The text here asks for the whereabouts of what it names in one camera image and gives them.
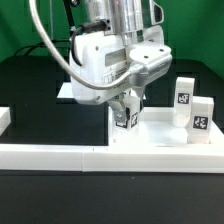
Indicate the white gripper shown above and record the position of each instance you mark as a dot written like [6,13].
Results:
[104,58]

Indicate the white marker sheet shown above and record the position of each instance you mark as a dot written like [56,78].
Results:
[65,91]

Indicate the white U-shaped fence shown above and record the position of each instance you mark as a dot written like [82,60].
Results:
[113,158]

